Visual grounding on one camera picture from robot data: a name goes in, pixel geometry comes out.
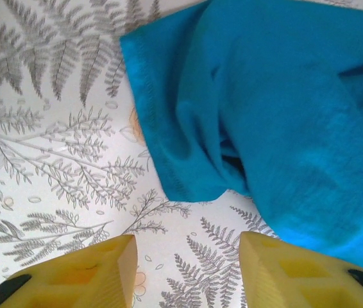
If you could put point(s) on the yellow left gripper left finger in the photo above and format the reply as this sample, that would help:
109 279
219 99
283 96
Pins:
82 276

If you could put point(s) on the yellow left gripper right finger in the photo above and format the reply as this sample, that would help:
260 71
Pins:
284 276

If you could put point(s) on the blue t-shirt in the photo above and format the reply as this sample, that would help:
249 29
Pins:
265 112

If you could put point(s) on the floral patterned tablecloth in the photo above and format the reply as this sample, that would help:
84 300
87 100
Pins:
40 160

